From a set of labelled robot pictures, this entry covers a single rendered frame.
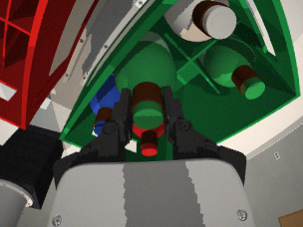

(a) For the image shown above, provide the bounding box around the white bottle with grey label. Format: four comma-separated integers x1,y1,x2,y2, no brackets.
163,0,236,42

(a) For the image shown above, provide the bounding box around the red plastic crate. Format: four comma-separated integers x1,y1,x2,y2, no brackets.
0,0,99,130

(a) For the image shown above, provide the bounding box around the green plastic crate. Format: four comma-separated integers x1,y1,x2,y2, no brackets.
59,0,301,162

